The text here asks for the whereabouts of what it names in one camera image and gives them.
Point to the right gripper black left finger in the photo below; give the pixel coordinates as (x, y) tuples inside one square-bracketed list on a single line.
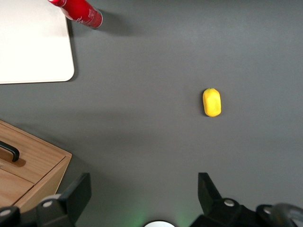
[(75, 198)]

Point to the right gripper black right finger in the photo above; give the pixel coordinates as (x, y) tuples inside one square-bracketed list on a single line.
[(210, 201)]

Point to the red coke bottle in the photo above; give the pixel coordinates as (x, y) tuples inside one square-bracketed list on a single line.
[(79, 11)]

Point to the beige rectangular tray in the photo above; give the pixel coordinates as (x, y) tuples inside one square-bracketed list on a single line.
[(30, 42)]

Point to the wooden two-drawer cabinet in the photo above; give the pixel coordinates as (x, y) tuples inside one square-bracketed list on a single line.
[(35, 153)]

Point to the yellow lemon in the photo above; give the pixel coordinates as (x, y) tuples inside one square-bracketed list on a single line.
[(212, 102)]

